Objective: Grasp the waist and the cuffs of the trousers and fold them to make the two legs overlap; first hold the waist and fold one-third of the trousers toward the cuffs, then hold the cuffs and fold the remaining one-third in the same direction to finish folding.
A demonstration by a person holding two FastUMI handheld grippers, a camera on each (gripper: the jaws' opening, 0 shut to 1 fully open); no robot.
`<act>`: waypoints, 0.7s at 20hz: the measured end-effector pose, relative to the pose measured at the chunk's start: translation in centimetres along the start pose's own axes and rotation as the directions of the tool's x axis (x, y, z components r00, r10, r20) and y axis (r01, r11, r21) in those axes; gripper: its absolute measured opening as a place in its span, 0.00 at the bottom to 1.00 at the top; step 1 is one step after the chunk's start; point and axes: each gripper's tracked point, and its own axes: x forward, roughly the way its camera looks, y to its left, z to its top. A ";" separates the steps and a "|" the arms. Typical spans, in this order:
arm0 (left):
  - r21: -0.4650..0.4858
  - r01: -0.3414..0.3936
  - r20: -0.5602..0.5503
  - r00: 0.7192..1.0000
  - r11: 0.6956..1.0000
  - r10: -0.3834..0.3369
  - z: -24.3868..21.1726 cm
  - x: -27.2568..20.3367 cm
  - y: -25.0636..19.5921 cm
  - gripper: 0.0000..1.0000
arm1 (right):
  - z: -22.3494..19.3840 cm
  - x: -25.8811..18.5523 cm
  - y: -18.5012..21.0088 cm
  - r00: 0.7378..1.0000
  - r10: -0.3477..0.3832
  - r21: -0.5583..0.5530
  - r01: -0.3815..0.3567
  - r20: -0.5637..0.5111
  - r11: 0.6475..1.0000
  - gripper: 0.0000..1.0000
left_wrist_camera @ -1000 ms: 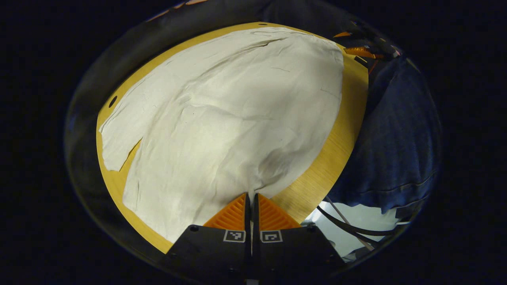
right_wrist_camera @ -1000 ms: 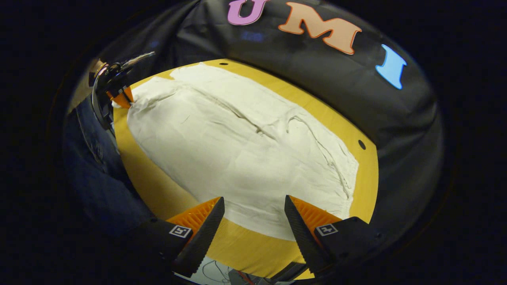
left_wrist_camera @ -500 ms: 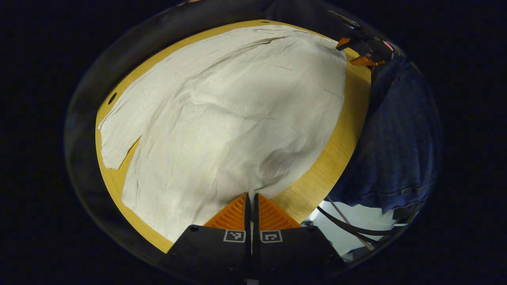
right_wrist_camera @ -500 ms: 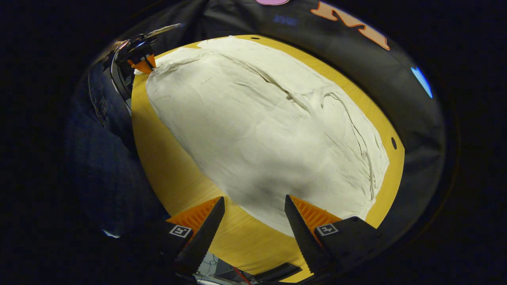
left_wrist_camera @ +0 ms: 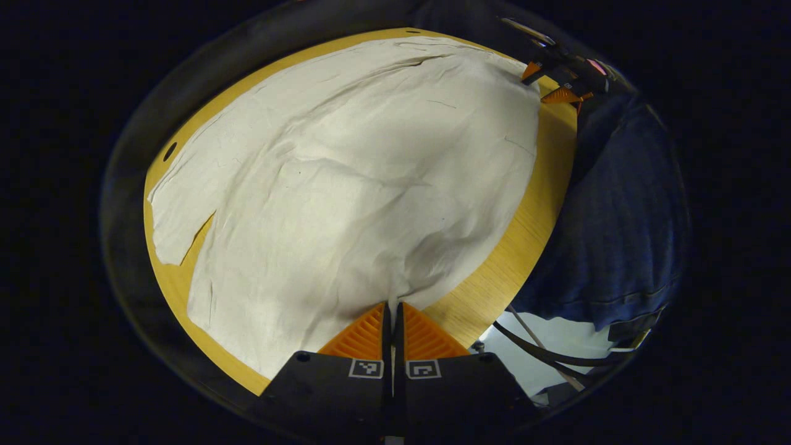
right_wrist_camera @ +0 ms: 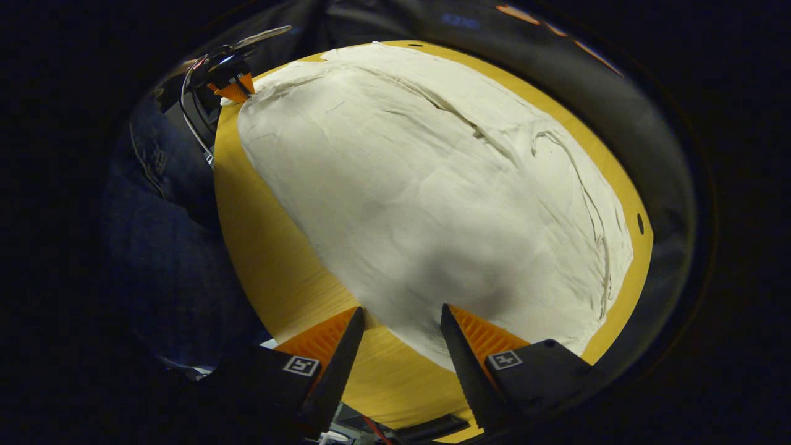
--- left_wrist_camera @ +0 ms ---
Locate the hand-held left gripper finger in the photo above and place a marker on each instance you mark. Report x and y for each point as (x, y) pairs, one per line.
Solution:
(388, 346)
(398, 346)

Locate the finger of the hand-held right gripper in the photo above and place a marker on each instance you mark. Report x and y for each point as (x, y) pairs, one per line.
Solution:
(531, 71)
(563, 96)

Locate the white jeans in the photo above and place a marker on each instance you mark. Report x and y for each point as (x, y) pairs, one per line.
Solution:
(346, 185)

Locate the person's dark blue shirt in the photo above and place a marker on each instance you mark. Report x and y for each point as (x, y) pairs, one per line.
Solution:
(618, 216)

